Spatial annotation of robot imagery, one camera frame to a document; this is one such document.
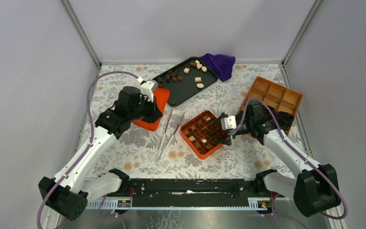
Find black tray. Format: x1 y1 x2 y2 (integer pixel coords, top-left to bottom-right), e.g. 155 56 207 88
153 56 218 106

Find orange chocolate box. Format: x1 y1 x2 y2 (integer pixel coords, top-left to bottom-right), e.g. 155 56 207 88
180 110 228 160

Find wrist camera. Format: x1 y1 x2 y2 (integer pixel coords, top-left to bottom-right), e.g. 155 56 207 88
139 80 158 102
221 115 237 131

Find floral table mat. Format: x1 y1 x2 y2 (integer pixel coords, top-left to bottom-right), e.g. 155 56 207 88
89 63 292 179

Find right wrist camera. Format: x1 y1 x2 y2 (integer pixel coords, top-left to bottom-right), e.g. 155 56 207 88
221 115 237 131

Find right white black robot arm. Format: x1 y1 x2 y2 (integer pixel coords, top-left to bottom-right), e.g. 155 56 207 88
210 99 344 217

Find purple cloth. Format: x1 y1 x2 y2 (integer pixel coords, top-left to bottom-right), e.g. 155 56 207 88
199 53 236 82

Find dark rolled cloth middle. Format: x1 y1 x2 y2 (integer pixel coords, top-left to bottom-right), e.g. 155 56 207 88
275 111 295 130

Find orange box lid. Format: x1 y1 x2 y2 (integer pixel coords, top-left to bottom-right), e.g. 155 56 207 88
132 87 170 132

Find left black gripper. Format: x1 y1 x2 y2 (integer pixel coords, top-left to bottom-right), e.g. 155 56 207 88
129 95 163 125

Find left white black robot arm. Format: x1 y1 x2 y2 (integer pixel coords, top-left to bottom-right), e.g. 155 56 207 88
38 85 170 221

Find white metal tongs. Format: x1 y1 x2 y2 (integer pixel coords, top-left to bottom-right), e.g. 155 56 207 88
156 111 185 161

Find wooden compartment organizer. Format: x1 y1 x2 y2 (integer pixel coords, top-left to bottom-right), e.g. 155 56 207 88
238 76 303 135

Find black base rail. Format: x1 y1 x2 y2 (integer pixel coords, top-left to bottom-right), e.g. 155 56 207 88
99 177 286 209

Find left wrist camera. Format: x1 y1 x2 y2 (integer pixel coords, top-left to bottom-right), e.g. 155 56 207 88
139 80 158 102

